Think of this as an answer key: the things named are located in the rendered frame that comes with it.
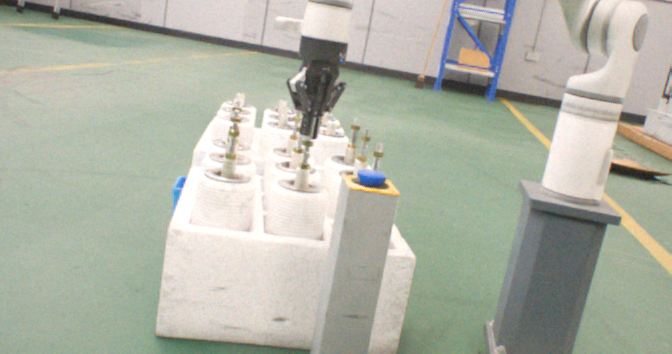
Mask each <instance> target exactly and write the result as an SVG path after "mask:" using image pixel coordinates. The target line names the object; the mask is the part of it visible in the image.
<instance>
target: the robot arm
mask: <svg viewBox="0 0 672 354"><path fill-rule="evenodd" d="M308 1H309V2H308V7H307V10H305V13H304V18H303V20H300V19H294V18H287V17H281V16H278V17H277V18H276V22H274V28H273V29H277V30H282V31H289V32H297V33H301V38H300V45H299V51H298V54H299V56H300V57H302V63H301V65H300V68H299V74H298V75H297V76H296V77H295V78H287V80H286V85H287V88H288V91H289V94H290V97H292V101H293V104H294V107H295V109H296V110H299V111H300V112H301V113H302V121H301V126H300V137H301V138H303V139H307V140H312V139H313V140H315V139H317V138H318V134H319V131H320V123H322V117H324V116H325V113H326V112H331V111H332V109H333V107H334V106H335V104H336V102H338V101H339V99H340V96H341V95H342V93H343V92H344V90H345V88H346V82H343V81H341V80H340V78H339V75H340V71H339V64H343V63H345V61H346V55H347V49H348V42H349V37H350V30H351V22H353V10H351V9H353V8H354V2H355V0H308ZM558 2H559V5H560V8H561V12H562V15H563V19H564V23H565V27H566V30H568V34H569V38H570V40H571V43H572V45H573V46H574V47H575V49H576V50H578V51H580V52H583V54H587V55H592V56H599V57H605V58H608V60H607V63H606V64H605V66H604V67H602V69H601V70H599V71H595V72H593V73H589V74H585V75H577V76H572V77H571V78H570V79H569V80H568V84H566V88H565V93H564V96H563V101H562V105H561V109H560V113H559V118H558V122H557V126H556V131H555V135H554V139H553V143H551V147H550V151H549V155H548V159H547V164H546V168H545V172H544V177H543V180H542V185H541V189H540V190H541V193H543V194H544V195H546V196H549V197H551V198H555V199H558V200H561V201H565V202H570V203H575V204H581V205H595V206H600V204H601V199H602V195H603V190H604V187H605V183H606V179H607V175H608V171H609V167H610V164H611V159H612V156H614V151H612V150H610V149H611V144H612V140H614V137H615V133H616V128H617V125H618V121H619V117H620V113H621V109H622V105H623V102H624V97H625V94H626V91H627V89H629V86H630V82H631V79H632V75H633V72H634V69H635V65H636V61H637V58H638V56H639V52H640V49H641V46H642V43H644V40H645V36H646V34H647V27H648V19H649V14H648V10H647V6H646V5H645V4H644V3H641V2H637V1H629V0H558ZM309 101H310V102H311V104H310V102H309ZM300 102H301V103H300ZM327 103H329V104H327Z"/></svg>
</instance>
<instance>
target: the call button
mask: <svg viewBox="0 0 672 354"><path fill-rule="evenodd" d="M357 177H358V178H359V182H360V183H362V184H365V185H370V186H381V184H382V183H384V182H386V178H387V177H386V175H385V174H384V173H382V172H379V171H376V170H370V169H360V170H358V173H357Z"/></svg>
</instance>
